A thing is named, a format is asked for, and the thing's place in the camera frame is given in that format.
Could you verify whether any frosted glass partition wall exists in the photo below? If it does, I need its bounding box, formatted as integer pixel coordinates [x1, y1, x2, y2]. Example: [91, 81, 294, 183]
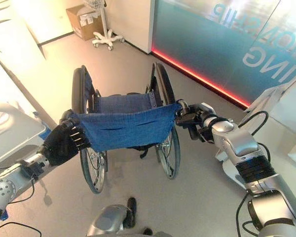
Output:
[149, 0, 296, 111]

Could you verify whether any white hospital bed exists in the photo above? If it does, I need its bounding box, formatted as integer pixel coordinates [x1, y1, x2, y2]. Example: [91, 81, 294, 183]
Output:
[0, 50, 59, 171]

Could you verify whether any cardboard box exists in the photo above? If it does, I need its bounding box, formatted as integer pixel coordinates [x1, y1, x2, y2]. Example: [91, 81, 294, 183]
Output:
[66, 4, 107, 41]

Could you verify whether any white rolling stand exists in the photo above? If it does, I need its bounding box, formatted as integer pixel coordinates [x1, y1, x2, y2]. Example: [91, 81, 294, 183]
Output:
[83, 0, 126, 51]

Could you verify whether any blue fabric wheelchair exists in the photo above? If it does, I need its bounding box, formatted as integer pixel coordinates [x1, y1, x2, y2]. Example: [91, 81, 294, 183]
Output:
[60, 62, 185, 195]

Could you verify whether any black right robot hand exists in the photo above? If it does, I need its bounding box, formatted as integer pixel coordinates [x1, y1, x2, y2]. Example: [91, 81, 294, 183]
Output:
[175, 100, 217, 143]

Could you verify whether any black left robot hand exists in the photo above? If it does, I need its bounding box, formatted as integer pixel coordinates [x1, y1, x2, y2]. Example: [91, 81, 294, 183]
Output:
[43, 116, 86, 166]

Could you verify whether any silver robot leg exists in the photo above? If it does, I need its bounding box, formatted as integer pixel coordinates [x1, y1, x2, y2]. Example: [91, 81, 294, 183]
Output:
[85, 204, 132, 237]

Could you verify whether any dark robot foot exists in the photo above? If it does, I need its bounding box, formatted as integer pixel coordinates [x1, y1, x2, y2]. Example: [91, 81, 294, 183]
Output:
[124, 197, 138, 228]

